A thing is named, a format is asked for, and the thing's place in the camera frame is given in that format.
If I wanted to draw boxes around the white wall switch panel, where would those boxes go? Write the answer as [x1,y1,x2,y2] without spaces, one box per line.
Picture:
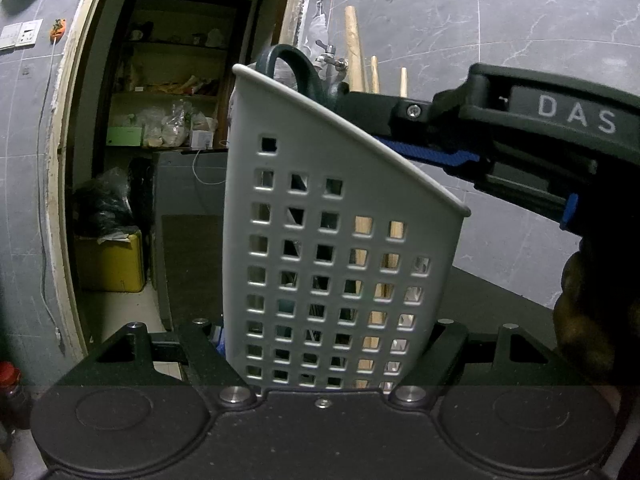
[0,18,44,52]

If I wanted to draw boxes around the red-capped jar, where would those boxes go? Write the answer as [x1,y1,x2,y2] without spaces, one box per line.
[0,361,32,432]

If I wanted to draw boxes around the white wall cable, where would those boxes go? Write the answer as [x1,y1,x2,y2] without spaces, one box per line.
[37,39,64,342]

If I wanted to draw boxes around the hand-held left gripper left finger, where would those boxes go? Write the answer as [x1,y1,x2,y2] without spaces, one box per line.
[65,317,258,408]

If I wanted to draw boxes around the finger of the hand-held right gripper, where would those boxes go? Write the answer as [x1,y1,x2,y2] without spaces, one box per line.
[372,135,601,232]
[334,61,640,162]

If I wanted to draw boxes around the green box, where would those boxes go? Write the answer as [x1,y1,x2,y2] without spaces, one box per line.
[106,126,145,147]

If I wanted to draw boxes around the white perforated utensil basket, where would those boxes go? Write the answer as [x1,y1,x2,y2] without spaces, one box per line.
[220,62,472,394]

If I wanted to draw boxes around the thick wooden stick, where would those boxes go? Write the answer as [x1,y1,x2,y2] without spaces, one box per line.
[343,5,369,94]

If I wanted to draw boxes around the green-handled scissors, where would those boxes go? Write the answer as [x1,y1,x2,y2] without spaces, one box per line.
[254,43,347,112]

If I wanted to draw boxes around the black plastic bag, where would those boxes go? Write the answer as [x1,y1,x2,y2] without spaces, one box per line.
[74,166,139,239]

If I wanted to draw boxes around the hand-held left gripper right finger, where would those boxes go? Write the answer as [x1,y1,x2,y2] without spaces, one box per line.
[387,317,581,408]

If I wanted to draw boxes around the clear hanging plastic bag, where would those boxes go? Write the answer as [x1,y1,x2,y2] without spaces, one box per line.
[309,0,329,62]

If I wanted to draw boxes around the yellow box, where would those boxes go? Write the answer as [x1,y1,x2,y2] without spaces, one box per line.
[74,229,147,293]

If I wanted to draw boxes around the door frame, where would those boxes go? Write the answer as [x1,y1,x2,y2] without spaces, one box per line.
[42,0,319,362]

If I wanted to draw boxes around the metal wall faucet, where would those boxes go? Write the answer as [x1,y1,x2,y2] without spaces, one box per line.
[313,39,349,74]

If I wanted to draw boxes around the person's right hand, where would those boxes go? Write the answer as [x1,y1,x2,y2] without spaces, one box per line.
[551,249,640,387]

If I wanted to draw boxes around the wooden storage shelf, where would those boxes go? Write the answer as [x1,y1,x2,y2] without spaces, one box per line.
[106,0,252,149]

